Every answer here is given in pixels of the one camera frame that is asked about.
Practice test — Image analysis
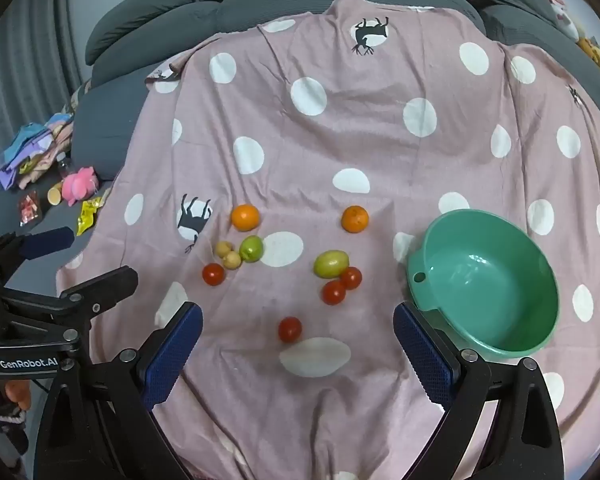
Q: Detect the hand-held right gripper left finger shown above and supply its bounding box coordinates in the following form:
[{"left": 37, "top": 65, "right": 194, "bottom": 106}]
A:
[{"left": 32, "top": 301, "right": 204, "bottom": 480}]

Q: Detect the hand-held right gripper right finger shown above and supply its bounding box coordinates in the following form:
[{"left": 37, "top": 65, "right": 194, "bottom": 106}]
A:
[{"left": 392, "top": 302, "right": 565, "bottom": 480}]

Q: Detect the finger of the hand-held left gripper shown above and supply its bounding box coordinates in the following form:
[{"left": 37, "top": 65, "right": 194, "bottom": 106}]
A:
[
  {"left": 0, "top": 266, "right": 139, "bottom": 334},
  {"left": 0, "top": 226, "right": 76, "bottom": 287}
]

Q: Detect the green plastic bowl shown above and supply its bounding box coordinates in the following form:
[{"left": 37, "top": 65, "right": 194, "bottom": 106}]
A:
[{"left": 406, "top": 208, "right": 560, "bottom": 359}]

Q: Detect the round green tomato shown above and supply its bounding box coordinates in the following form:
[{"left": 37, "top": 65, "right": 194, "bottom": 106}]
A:
[{"left": 238, "top": 235, "right": 265, "bottom": 263}]

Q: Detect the oval green tomato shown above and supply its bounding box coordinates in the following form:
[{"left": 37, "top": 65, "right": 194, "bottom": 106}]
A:
[{"left": 313, "top": 250, "right": 351, "bottom": 279}]

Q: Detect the person's left hand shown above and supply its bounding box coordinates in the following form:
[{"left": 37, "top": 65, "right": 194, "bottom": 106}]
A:
[{"left": 0, "top": 378, "right": 32, "bottom": 417}]

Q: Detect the red snack packet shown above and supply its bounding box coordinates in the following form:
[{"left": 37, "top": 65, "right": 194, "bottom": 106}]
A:
[{"left": 18, "top": 192, "right": 44, "bottom": 226}]

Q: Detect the yellow snack packet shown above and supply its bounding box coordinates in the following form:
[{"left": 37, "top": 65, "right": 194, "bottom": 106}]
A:
[{"left": 75, "top": 197, "right": 105, "bottom": 237}]

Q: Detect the pink plush toy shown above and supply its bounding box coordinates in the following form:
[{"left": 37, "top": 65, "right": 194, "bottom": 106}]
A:
[{"left": 61, "top": 166, "right": 101, "bottom": 207}]

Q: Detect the pile of colourful clothes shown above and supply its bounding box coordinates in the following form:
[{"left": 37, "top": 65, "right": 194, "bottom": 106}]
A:
[{"left": 0, "top": 112, "right": 77, "bottom": 191}]

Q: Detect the orange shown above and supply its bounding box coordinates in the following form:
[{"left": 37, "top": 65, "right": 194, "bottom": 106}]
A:
[
  {"left": 341, "top": 205, "right": 370, "bottom": 234},
  {"left": 231, "top": 203, "right": 261, "bottom": 232}
]

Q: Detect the grey curtain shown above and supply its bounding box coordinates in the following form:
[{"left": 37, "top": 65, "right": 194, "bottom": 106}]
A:
[{"left": 0, "top": 0, "right": 93, "bottom": 128}]

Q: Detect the pink polka dot blanket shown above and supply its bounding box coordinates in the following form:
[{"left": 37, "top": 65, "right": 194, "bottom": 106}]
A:
[{"left": 55, "top": 0, "right": 600, "bottom": 480}]

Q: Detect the grey sofa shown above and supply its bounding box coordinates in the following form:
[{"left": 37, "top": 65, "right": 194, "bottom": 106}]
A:
[{"left": 0, "top": 0, "right": 600, "bottom": 266}]

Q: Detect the heap of plush toys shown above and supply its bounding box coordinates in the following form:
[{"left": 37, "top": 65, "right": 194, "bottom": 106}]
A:
[{"left": 546, "top": 0, "right": 600, "bottom": 92}]

